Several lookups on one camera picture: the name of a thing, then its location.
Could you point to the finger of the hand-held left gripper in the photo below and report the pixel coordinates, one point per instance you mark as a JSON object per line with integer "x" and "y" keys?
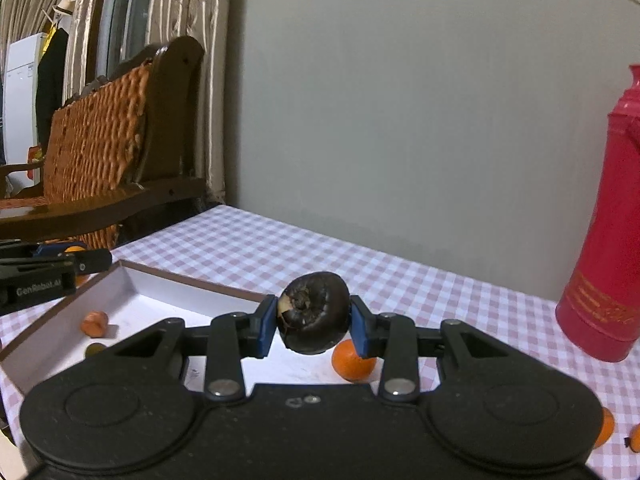
{"x": 52, "y": 248}
{"x": 95, "y": 261}

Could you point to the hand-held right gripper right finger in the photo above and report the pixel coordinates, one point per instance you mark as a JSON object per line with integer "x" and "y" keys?
{"x": 361, "y": 332}

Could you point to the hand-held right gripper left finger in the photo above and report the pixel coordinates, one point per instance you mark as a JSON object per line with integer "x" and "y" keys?
{"x": 266, "y": 330}

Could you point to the small orange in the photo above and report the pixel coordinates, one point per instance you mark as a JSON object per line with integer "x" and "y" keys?
{"x": 604, "y": 427}
{"x": 635, "y": 437}
{"x": 352, "y": 365}
{"x": 82, "y": 279}

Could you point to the dark water chestnut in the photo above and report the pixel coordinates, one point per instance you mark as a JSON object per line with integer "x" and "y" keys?
{"x": 315, "y": 310}

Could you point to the white cardboard box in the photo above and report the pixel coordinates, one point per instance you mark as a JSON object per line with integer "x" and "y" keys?
{"x": 150, "y": 300}

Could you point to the carrot piece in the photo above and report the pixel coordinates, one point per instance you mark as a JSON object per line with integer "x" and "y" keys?
{"x": 95, "y": 323}

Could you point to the small brown kiwi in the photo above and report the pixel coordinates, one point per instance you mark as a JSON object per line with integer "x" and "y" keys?
{"x": 95, "y": 350}

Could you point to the red and yellow ornament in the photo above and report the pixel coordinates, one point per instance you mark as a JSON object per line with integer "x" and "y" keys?
{"x": 35, "y": 160}

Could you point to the pink checkered tablecloth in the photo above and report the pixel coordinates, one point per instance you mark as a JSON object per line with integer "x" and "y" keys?
{"x": 450, "y": 290}

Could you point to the wooden wicker chair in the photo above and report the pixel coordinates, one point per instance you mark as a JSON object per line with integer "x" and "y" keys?
{"x": 95, "y": 130}

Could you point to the white refrigerator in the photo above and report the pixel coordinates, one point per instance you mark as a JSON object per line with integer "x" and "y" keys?
{"x": 20, "y": 100}

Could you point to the black hanging coat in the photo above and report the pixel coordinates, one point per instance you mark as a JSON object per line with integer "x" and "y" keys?
{"x": 50, "y": 80}

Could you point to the striped beige curtain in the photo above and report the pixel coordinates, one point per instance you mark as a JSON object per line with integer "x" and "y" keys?
{"x": 87, "y": 25}
{"x": 195, "y": 35}

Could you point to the white hat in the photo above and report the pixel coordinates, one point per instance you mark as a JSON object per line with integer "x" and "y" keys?
{"x": 63, "y": 7}

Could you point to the window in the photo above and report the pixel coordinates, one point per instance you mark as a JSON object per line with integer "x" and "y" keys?
{"x": 127, "y": 15}

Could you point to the plain beige curtain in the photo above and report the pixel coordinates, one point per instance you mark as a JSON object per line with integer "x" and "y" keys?
{"x": 25, "y": 0}

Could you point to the red thermos flask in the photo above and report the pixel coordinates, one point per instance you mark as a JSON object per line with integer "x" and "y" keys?
{"x": 605, "y": 235}

